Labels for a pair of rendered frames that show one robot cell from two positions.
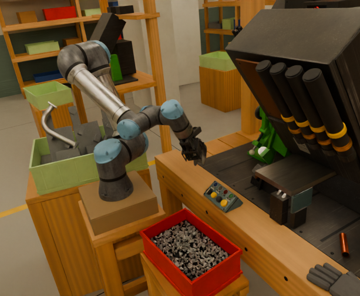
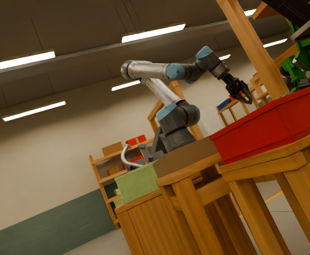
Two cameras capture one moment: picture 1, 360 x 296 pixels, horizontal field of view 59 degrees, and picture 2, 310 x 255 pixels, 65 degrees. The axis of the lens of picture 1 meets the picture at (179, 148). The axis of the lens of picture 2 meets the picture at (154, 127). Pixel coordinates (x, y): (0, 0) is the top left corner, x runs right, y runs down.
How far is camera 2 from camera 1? 86 cm
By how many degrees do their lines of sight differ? 37
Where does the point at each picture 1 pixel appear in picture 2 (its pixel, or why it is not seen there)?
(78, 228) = (165, 237)
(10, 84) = (106, 223)
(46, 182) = (129, 189)
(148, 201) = not seen: hidden behind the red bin
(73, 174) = (149, 179)
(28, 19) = (114, 172)
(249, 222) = not seen: outside the picture
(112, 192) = (178, 140)
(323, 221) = not seen: outside the picture
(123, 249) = (205, 189)
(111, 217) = (182, 152)
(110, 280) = (201, 228)
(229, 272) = not seen: outside the picture
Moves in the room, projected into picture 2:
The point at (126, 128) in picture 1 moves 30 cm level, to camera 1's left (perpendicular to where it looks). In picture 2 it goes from (172, 66) to (114, 95)
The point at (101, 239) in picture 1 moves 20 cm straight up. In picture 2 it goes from (178, 173) to (159, 129)
